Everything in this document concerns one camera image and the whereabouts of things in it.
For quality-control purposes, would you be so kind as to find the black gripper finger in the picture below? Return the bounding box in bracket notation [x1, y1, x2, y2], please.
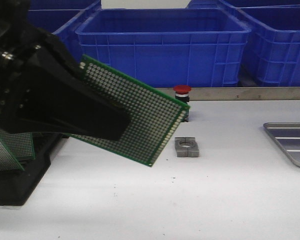
[37, 32, 82, 83]
[0, 62, 131, 141]

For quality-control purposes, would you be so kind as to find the grey metal clamp block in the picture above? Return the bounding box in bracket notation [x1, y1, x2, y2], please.
[174, 137, 200, 158]

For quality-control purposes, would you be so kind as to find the green circuit board in rack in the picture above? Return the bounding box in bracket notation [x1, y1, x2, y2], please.
[0, 108, 37, 173]

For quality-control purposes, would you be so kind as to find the green perforated circuit board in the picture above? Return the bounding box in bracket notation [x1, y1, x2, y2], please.
[71, 54, 190, 167]

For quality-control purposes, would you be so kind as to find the black slotted board rack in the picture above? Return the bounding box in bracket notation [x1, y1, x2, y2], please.
[0, 133, 69, 206]

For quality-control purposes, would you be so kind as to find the blue plastic crate centre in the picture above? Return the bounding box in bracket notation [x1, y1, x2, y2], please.
[76, 8, 250, 88]

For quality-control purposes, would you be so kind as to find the blue plastic crate right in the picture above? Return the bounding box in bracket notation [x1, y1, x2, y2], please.
[237, 7, 300, 87]

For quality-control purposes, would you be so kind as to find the red emergency stop button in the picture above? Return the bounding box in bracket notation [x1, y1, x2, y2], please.
[172, 84, 192, 123]

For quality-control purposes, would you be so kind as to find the blue crate behind left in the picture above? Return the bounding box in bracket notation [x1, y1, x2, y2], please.
[30, 0, 101, 10]

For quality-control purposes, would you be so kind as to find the blue plastic crate left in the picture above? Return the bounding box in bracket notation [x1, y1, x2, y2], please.
[27, 9, 85, 49]

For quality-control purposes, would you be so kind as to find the silver metal tray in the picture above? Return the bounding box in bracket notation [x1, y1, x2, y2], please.
[263, 122, 300, 168]

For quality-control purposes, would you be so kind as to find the blue crate behind right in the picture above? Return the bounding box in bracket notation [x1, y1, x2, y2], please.
[186, 0, 300, 9]

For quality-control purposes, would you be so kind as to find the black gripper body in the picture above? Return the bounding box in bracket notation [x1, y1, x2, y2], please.
[0, 0, 50, 133]

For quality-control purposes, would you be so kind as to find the blue plastic crate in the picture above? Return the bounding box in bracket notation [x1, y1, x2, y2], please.
[76, 8, 250, 88]
[27, 9, 85, 49]
[237, 7, 300, 87]

